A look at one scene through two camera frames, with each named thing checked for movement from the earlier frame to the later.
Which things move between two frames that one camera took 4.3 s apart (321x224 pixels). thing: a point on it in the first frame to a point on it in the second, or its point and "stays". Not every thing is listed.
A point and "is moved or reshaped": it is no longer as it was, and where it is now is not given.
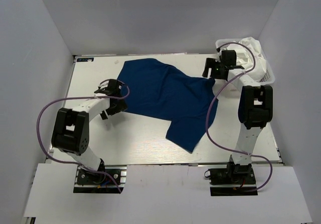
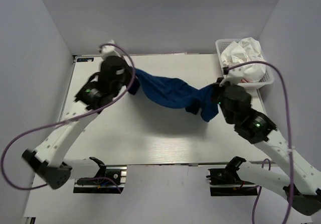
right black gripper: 210,63 to 223,86
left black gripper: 121,106 to 130,72
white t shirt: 244,57 stays
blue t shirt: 157,90 is moved or reshaped
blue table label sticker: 85,59 stays
